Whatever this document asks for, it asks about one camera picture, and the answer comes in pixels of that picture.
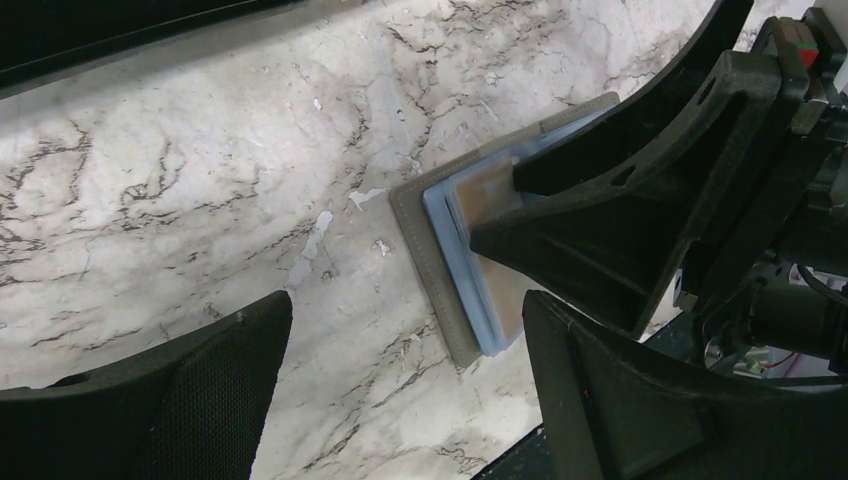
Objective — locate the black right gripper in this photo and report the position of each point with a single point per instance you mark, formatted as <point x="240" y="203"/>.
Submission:
<point x="776" y="275"/>

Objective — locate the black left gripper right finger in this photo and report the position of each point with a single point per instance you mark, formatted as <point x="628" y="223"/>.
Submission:
<point x="614" y="408"/>

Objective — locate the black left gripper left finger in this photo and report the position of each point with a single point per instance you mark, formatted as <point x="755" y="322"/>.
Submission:
<point x="193" y="407"/>

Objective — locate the grey card holder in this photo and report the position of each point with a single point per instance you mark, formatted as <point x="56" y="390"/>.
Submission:
<point x="477" y="301"/>

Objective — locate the gold card from holder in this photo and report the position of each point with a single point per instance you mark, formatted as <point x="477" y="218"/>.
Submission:
<point x="490" y="252"/>

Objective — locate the black left bin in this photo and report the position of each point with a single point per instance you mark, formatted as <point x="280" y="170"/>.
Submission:
<point x="41" y="40"/>

